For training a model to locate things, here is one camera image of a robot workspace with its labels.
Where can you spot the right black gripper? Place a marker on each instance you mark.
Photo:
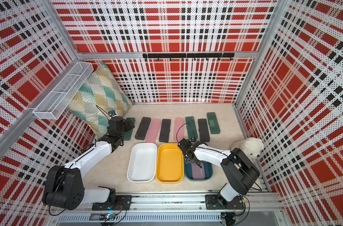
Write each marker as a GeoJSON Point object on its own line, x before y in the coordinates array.
{"type": "Point", "coordinates": [185, 157]}

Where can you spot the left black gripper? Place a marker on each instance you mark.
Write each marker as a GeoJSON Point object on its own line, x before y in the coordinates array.
{"type": "Point", "coordinates": [128, 127]}

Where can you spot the black pencil case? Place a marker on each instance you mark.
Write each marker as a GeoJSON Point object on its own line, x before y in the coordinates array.
{"type": "Point", "coordinates": [143, 128]}
{"type": "Point", "coordinates": [165, 131]}
{"type": "Point", "coordinates": [203, 130]}

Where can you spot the pink pencil case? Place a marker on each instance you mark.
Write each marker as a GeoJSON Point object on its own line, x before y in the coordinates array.
{"type": "Point", "coordinates": [179, 129]}
{"type": "Point", "coordinates": [153, 130]}
{"type": "Point", "coordinates": [198, 171]}

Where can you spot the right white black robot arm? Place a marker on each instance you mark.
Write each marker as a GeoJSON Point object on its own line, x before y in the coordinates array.
{"type": "Point", "coordinates": [239, 170]}

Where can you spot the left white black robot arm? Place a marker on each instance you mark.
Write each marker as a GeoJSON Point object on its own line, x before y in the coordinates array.
{"type": "Point", "coordinates": [64, 186]}

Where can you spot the teal storage tray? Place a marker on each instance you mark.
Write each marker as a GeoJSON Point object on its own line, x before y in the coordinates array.
{"type": "Point", "coordinates": [188, 172]}

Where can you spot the yellow storage tray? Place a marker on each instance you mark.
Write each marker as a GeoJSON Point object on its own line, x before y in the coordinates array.
{"type": "Point", "coordinates": [170, 163]}

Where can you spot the white storage tray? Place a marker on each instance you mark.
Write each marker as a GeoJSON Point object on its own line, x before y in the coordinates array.
{"type": "Point", "coordinates": [142, 164]}

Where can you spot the patterned throw pillow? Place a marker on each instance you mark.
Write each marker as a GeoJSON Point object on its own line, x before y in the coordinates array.
{"type": "Point", "coordinates": [99, 94]}

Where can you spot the white plush seal toy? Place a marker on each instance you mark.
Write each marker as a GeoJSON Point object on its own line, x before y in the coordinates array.
{"type": "Point", "coordinates": [252, 147]}

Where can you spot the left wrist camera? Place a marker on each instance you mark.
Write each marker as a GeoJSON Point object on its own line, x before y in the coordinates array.
{"type": "Point", "coordinates": [112, 113]}

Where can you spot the white wire mesh shelf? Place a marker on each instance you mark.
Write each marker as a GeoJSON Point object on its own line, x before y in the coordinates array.
{"type": "Point", "coordinates": [56, 101]}

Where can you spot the black hook rail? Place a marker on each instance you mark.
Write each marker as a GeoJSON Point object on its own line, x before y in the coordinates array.
{"type": "Point", "coordinates": [188, 55]}

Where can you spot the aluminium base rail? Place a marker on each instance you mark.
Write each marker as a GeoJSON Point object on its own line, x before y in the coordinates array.
{"type": "Point", "coordinates": [197, 201]}

